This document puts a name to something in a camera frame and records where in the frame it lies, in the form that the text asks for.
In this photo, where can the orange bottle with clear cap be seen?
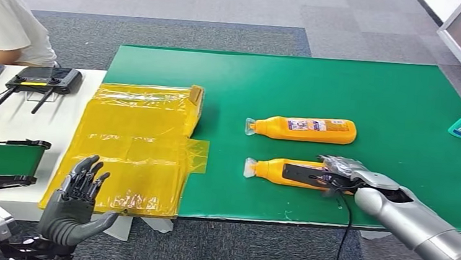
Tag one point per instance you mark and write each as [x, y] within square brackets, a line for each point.
[316, 136]
[268, 171]

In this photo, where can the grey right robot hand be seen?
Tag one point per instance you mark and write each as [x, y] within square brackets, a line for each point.
[343, 164]

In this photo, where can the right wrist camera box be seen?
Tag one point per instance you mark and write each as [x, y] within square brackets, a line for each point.
[301, 173]

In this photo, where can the green table mat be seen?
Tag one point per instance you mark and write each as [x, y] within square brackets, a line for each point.
[299, 89]

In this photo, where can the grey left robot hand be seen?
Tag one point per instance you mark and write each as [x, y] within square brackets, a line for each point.
[66, 223]

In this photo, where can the black remote controller with antennas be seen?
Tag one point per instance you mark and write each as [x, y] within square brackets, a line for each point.
[47, 78]

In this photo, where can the white table foot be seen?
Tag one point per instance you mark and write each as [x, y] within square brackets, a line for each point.
[124, 232]
[161, 224]
[370, 234]

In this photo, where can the yellow taped cardboard box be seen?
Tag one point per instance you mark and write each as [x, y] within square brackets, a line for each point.
[129, 158]

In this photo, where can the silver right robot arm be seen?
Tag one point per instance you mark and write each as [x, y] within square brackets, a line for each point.
[412, 225]

